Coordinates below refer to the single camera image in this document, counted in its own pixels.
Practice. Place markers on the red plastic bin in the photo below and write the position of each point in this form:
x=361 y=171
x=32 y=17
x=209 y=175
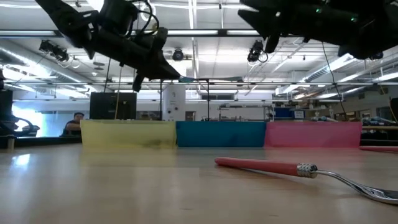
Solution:
x=311 y=133

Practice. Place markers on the silver ventilation duct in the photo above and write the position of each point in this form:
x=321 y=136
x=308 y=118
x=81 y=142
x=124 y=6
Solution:
x=18 y=57
x=320 y=74

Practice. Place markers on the black box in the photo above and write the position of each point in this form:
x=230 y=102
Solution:
x=5 y=102

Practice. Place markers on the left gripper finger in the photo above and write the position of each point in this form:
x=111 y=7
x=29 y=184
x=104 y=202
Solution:
x=161 y=63
x=161 y=76

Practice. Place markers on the black curved stand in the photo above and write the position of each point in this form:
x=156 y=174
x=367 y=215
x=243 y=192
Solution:
x=32 y=129

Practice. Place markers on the yellow plastic bin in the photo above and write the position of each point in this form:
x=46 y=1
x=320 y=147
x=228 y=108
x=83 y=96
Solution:
x=127 y=133

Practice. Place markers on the wooden workbench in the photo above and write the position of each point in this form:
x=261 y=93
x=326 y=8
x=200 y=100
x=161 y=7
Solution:
x=381 y=127

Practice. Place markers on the black ceiling camera cluster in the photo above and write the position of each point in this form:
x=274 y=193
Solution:
x=54 y=51

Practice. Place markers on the metal shelving rack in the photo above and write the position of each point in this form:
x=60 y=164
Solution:
x=242 y=106

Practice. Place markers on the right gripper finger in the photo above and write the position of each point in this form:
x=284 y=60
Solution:
x=264 y=6
x=261 y=23

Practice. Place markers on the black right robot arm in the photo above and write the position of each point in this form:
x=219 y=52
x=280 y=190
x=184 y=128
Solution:
x=373 y=31

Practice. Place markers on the white column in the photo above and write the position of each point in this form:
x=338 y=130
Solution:
x=174 y=102

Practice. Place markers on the black panel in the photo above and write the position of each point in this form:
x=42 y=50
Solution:
x=102 y=105

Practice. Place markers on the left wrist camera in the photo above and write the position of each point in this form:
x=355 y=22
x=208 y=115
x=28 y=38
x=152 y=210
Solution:
x=118 y=14

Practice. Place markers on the person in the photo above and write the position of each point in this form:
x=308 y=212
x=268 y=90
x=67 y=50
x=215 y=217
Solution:
x=74 y=126

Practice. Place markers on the black overhead frame beam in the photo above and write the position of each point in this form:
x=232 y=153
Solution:
x=222 y=32

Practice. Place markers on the black overhead camera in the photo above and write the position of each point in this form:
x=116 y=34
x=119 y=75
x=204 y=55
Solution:
x=255 y=49
x=178 y=55

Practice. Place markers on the black background rig frame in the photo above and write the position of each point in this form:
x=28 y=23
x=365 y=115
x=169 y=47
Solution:
x=208 y=102

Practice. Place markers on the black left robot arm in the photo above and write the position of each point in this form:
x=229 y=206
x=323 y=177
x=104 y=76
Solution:
x=65 y=18

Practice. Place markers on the blue crate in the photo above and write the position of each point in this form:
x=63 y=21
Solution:
x=283 y=112

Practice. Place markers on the blue plastic bin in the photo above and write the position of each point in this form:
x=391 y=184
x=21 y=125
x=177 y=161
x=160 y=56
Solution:
x=220 y=133

